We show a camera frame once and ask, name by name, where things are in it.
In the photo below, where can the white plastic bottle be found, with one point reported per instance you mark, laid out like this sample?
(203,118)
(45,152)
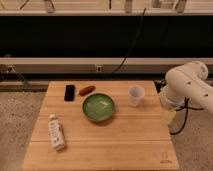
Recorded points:
(56,133)

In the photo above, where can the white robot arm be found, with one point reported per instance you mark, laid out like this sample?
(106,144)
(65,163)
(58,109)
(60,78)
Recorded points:
(186,81)

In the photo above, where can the white wall outlet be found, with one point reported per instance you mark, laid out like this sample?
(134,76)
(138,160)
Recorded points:
(99,68)

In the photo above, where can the brown sausage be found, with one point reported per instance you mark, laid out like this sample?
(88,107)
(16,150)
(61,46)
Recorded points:
(86,90)

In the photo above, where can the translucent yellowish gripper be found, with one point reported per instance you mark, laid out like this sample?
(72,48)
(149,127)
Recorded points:
(168,116)

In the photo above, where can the green ceramic bowl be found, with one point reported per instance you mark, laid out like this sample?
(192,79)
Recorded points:
(98,107)

